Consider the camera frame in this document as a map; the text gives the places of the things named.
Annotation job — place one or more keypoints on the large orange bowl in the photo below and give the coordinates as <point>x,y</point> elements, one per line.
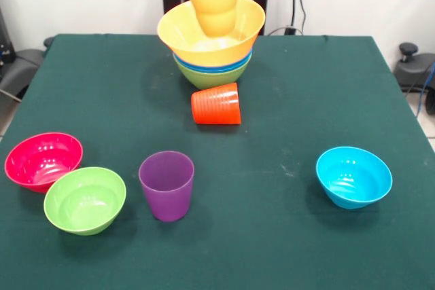
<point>183,42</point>

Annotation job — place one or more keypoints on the large green bowl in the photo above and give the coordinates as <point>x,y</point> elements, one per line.
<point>210,79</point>

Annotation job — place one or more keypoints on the red cup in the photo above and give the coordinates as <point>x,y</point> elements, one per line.
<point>214,103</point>

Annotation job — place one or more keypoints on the small light blue bowl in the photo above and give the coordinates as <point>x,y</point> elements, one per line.
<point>353,174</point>

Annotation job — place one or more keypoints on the small pink bowl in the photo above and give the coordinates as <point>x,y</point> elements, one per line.
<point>37,154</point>

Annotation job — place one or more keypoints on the small green bowl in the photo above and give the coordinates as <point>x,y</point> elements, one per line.
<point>85,201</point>

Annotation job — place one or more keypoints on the purple cup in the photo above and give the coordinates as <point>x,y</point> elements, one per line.
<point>166,195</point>

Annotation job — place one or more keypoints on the dark green tablecloth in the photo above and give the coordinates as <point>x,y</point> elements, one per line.
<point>217,263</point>

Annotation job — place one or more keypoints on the dark grey pedestal foot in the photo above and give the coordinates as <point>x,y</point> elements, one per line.
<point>20,66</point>
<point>413,69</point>

